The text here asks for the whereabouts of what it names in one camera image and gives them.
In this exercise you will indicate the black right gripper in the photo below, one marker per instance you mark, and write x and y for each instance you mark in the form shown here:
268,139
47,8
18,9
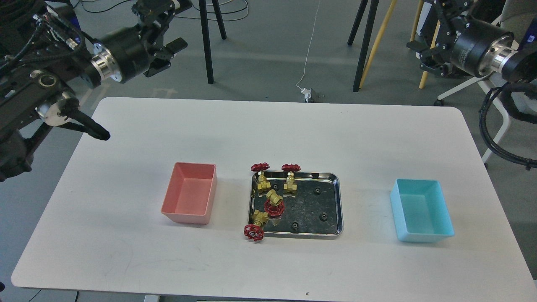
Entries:
471,45

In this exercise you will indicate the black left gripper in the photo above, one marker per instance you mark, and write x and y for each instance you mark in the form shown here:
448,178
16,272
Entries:
131,51

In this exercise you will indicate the brass valve red handle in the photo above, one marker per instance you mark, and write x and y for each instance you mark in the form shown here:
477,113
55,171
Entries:
274,204

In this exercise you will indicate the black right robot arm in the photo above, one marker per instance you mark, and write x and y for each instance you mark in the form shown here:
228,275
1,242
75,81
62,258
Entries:
481,49

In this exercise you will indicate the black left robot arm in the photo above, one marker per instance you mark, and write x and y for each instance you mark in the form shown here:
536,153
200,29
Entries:
43,48

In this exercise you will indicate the pink plastic box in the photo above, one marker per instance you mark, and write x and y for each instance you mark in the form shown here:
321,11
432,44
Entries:
190,194

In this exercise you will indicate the brass valve back left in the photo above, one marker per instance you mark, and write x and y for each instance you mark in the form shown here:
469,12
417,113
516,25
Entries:
263,185

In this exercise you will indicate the blue plastic box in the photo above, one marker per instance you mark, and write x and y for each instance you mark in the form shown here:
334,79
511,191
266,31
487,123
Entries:
420,211

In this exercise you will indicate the brass valve back right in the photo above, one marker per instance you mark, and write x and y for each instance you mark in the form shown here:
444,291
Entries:
290,185

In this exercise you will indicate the brass valve front left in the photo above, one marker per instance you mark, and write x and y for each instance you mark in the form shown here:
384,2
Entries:
254,230

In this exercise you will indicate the small black gear front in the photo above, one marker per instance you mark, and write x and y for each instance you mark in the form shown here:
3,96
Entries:
294,227

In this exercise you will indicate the black tripod left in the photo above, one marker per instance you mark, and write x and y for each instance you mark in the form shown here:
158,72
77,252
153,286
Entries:
204,20

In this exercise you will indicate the black tripod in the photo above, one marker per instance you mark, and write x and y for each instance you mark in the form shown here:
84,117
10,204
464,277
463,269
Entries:
204,20
365,44

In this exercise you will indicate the white grey office chair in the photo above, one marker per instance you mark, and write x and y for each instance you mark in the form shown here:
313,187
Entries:
515,98

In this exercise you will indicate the black tripod right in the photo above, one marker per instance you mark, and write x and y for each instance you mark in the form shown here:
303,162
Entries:
365,44

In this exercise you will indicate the white power adapter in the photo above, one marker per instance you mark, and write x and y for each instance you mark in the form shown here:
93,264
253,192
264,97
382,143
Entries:
310,95

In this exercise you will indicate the stainless steel tray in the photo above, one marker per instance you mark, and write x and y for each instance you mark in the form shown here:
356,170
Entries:
304,207

